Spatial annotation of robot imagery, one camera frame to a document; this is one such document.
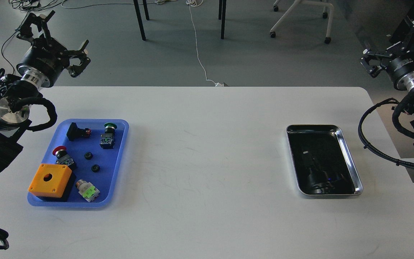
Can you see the blue plastic tray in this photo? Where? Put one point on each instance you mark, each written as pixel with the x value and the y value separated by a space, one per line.
pixel 108 159

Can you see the black table leg left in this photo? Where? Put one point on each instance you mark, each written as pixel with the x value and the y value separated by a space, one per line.
pixel 139 16

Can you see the silver green indicator switch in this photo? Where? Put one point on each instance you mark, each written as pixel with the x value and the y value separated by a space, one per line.
pixel 87 190

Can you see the black table leg right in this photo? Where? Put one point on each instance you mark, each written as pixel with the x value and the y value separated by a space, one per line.
pixel 222 4

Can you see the green push button switch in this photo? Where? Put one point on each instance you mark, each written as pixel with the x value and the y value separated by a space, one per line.
pixel 107 139

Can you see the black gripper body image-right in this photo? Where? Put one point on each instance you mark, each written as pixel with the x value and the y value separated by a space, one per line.
pixel 401 67

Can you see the silver metal tray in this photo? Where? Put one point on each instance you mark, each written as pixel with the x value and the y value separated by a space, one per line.
pixel 323 165

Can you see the black selector switch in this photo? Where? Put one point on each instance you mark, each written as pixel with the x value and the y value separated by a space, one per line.
pixel 75 132

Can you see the black table leg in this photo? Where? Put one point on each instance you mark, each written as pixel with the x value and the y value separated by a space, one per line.
pixel 139 16
pixel 222 4

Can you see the white chair base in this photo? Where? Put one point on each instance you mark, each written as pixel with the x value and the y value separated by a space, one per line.
pixel 295 19

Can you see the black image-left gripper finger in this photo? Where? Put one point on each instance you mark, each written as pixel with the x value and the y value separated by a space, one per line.
pixel 76 69
pixel 24 31

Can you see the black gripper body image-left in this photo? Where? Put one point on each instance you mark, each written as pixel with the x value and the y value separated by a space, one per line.
pixel 44 56

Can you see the red push button switch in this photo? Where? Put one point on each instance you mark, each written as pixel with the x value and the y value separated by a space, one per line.
pixel 62 157

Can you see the orange button box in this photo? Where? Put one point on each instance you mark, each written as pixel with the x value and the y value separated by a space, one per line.
pixel 52 181

